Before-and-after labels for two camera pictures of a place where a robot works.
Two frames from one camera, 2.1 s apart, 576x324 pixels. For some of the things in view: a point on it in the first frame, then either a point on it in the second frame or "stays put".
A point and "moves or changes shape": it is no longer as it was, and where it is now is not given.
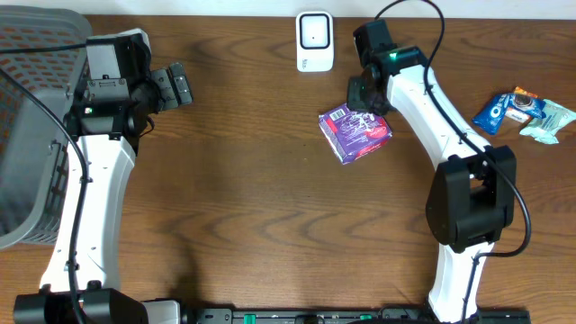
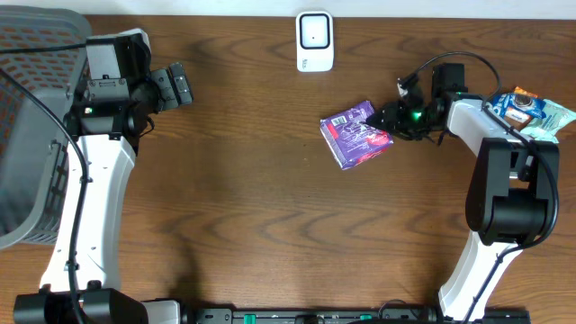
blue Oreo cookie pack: x=490 y=115 stays put
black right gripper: x=356 y=94 to x=397 y=120
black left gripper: x=162 y=90 stays put
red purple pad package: x=352 y=133 moves or changes shape
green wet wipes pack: x=544 y=130 stays put
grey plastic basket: x=35 y=153 stays put
